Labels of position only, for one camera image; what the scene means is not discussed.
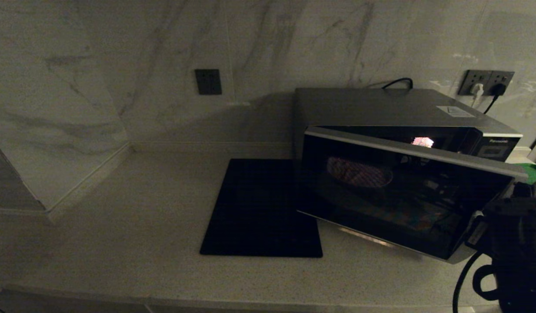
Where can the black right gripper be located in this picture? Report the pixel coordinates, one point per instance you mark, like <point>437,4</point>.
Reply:
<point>516,226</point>

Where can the purple plate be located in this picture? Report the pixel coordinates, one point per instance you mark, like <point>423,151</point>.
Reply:
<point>359,171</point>

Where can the black square mat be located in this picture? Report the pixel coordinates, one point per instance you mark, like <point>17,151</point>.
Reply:
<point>255,208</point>

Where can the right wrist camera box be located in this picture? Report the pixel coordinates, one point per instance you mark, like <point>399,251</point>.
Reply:
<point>477,232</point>

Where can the grey double wall socket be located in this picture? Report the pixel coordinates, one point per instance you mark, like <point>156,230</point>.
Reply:
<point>486,76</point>

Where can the dark single wall socket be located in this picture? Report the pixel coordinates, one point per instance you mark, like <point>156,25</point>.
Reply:
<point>208,81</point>

